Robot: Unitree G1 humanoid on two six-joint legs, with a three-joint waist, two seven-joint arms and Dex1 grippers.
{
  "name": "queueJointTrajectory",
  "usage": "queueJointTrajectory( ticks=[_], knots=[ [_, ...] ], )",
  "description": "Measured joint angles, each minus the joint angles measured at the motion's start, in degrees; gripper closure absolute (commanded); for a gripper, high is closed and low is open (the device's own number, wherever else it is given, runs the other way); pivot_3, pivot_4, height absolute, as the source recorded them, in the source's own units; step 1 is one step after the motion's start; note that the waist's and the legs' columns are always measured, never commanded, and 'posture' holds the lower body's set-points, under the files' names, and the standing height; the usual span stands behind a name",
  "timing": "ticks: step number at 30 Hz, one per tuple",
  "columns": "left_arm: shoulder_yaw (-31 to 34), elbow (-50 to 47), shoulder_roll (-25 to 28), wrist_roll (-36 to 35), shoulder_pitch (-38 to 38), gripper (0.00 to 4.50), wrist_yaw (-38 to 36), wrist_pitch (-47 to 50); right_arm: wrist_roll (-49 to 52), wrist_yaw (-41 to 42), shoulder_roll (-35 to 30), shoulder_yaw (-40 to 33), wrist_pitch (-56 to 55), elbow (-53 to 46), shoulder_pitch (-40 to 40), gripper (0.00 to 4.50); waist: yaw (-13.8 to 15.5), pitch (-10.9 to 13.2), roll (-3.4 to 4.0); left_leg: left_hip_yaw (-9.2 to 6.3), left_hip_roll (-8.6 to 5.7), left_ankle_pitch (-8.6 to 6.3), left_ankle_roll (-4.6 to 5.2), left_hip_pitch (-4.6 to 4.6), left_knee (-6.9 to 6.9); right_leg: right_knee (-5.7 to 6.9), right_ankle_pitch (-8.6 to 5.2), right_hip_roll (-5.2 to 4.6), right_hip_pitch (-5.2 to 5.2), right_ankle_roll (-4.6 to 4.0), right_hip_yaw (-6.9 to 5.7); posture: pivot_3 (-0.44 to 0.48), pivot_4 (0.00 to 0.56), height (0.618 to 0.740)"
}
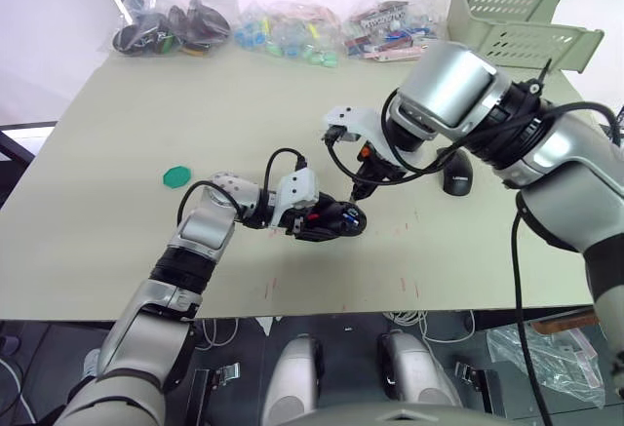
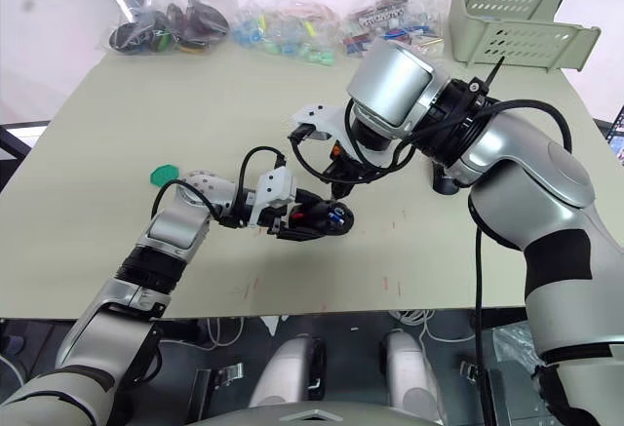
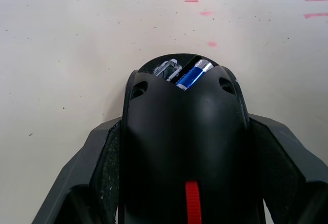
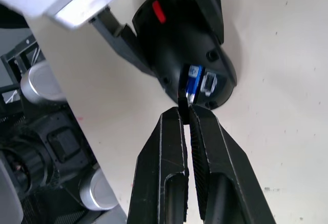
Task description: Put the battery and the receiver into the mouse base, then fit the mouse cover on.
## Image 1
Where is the silver metal latch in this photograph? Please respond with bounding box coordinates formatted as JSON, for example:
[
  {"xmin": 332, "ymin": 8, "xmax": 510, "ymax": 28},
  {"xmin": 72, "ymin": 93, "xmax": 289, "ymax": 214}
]
[
  {"xmin": 454, "ymin": 360, "xmax": 478, "ymax": 384},
  {"xmin": 209, "ymin": 362, "xmax": 243, "ymax": 386}
]

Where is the black metal frame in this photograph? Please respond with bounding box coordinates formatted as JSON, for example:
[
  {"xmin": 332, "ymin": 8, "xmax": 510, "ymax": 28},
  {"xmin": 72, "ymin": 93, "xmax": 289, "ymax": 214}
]
[{"xmin": 0, "ymin": 123, "xmax": 58, "ymax": 162}]

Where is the green octagonal disc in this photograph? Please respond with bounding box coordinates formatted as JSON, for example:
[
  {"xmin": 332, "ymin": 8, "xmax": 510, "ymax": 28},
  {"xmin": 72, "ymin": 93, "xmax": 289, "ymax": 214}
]
[{"xmin": 162, "ymin": 166, "xmax": 193, "ymax": 190}]

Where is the white floor cable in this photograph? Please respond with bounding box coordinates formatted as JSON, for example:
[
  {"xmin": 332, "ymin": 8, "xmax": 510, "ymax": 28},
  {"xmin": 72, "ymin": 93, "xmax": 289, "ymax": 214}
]
[
  {"xmin": 382, "ymin": 309, "xmax": 477, "ymax": 345},
  {"xmin": 200, "ymin": 317, "xmax": 241, "ymax": 350}
]

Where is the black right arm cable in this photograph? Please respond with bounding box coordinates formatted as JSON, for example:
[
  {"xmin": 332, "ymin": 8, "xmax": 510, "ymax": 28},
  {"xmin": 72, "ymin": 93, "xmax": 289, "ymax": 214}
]
[{"xmin": 321, "ymin": 92, "xmax": 624, "ymax": 426}]

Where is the grey sneaker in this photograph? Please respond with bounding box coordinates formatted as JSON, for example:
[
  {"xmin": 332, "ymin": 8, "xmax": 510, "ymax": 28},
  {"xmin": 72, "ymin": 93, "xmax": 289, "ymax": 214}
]
[{"xmin": 82, "ymin": 347, "xmax": 104, "ymax": 379}]

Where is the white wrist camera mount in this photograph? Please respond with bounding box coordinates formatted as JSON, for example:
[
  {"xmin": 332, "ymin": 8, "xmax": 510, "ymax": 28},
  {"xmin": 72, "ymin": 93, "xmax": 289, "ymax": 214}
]
[
  {"xmin": 266, "ymin": 168, "xmax": 322, "ymax": 230},
  {"xmin": 323, "ymin": 105, "xmax": 406, "ymax": 174}
]

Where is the brown wooden board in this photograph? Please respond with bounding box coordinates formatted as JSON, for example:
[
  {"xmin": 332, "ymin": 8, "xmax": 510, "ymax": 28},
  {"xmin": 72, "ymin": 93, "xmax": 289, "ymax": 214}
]
[{"xmin": 530, "ymin": 312, "xmax": 600, "ymax": 335}]

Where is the pale green plastic basket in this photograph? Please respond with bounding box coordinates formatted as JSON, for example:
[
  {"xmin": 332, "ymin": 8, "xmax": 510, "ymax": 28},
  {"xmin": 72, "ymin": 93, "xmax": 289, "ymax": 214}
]
[{"xmin": 448, "ymin": 0, "xmax": 605, "ymax": 74}]

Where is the clear plastic bag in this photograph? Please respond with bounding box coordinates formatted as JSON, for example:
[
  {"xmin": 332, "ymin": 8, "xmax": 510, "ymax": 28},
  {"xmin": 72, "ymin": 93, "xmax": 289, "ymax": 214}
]
[{"xmin": 487, "ymin": 321, "xmax": 609, "ymax": 410}]

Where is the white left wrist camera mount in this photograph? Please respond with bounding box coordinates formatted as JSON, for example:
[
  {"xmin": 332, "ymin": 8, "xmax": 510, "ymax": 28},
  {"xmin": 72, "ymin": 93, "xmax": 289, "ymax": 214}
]
[{"xmin": 266, "ymin": 168, "xmax": 322, "ymax": 230}]

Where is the plastic bag of blue-green parts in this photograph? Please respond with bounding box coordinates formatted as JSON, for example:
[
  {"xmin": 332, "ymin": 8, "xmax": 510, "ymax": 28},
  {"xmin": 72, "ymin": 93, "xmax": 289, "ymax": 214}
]
[{"xmin": 232, "ymin": 0, "xmax": 342, "ymax": 70}]

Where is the silver robot leg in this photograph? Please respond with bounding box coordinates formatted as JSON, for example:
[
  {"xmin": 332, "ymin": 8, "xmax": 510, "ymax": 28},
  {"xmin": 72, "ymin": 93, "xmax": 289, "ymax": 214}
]
[
  {"xmin": 261, "ymin": 335, "xmax": 326, "ymax": 426},
  {"xmin": 377, "ymin": 330, "xmax": 463, "ymax": 410}
]

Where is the plastic bag of pink-red parts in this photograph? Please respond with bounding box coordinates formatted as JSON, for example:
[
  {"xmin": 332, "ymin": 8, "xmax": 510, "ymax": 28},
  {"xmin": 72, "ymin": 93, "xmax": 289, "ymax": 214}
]
[{"xmin": 340, "ymin": 0, "xmax": 449, "ymax": 62}]

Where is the black mouse cover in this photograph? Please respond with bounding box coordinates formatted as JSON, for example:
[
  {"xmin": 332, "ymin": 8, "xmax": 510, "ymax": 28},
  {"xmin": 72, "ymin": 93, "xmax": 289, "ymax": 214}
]
[{"xmin": 436, "ymin": 146, "xmax": 474, "ymax": 198}]

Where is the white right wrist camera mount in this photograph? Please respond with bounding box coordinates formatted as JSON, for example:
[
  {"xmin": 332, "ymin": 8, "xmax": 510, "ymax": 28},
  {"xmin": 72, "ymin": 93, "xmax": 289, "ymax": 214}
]
[{"xmin": 323, "ymin": 105, "xmax": 406, "ymax": 174}]

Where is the silver right robot leg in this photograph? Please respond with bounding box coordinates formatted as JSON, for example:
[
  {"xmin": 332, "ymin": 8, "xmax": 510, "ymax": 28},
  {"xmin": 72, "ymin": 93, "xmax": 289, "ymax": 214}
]
[{"xmin": 377, "ymin": 330, "xmax": 463, "ymax": 410}]

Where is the silver left robot leg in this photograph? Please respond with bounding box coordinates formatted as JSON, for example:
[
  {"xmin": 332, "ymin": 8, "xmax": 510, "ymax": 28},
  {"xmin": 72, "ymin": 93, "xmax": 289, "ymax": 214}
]
[{"xmin": 261, "ymin": 335, "xmax": 326, "ymax": 426}]

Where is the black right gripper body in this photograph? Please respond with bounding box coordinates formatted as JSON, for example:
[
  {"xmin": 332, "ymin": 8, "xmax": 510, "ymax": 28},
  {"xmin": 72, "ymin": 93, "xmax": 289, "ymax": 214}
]
[{"xmin": 354, "ymin": 140, "xmax": 407, "ymax": 187}]

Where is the plastic bag of dark parts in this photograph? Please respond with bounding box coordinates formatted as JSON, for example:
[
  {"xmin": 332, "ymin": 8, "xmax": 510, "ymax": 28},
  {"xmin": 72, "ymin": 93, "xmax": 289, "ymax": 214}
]
[{"xmin": 109, "ymin": 0, "xmax": 234, "ymax": 59}]

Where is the grey robot torso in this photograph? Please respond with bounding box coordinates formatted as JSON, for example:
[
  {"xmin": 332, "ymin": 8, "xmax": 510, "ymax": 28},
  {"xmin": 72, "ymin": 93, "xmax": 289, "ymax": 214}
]
[{"xmin": 292, "ymin": 399, "xmax": 506, "ymax": 426}]

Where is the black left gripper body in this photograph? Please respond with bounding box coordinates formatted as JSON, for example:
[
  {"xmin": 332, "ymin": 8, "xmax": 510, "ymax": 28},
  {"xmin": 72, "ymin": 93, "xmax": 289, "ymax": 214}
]
[{"xmin": 285, "ymin": 205, "xmax": 324, "ymax": 242}]

